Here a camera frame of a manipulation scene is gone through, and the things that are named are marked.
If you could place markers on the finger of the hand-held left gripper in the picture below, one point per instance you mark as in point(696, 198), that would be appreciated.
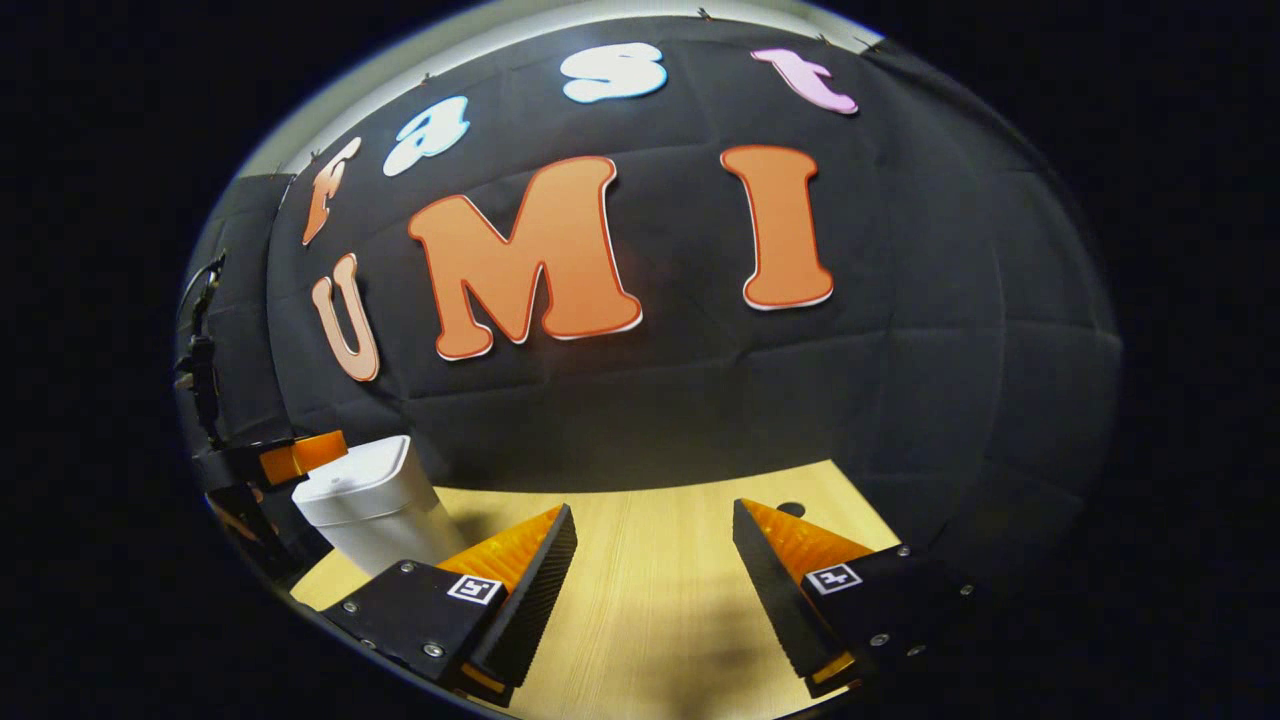
point(255, 525)
point(235, 465)

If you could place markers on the white desktop garbage bin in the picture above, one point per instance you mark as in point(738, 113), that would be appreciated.
point(370, 510)

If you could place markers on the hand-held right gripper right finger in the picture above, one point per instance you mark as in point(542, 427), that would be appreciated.
point(770, 580)

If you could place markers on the wooden desktop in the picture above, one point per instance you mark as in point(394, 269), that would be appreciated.
point(650, 580)

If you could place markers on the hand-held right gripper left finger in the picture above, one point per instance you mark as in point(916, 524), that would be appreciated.
point(540, 580)

